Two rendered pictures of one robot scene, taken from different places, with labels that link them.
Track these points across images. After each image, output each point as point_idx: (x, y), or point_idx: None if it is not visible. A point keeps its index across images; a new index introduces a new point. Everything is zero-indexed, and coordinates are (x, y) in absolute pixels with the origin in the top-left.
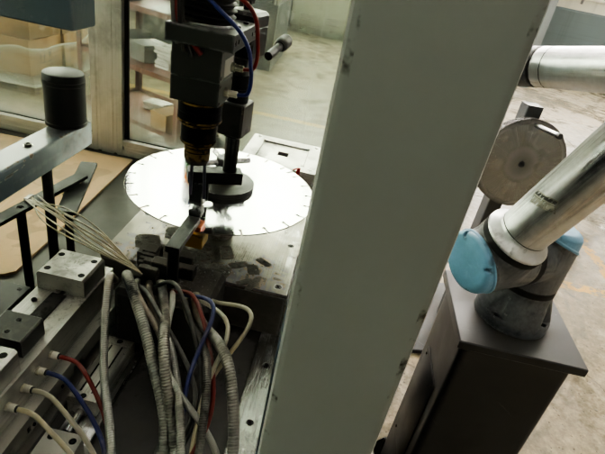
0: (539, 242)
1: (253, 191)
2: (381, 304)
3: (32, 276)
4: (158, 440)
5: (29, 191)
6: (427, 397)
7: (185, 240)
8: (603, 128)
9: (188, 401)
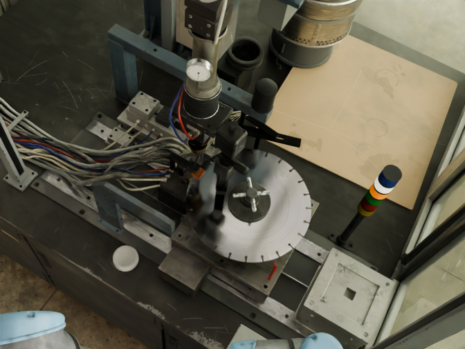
0: None
1: (239, 219)
2: None
3: None
4: (126, 180)
5: (347, 142)
6: None
7: (176, 161)
8: (80, 346)
9: (109, 168)
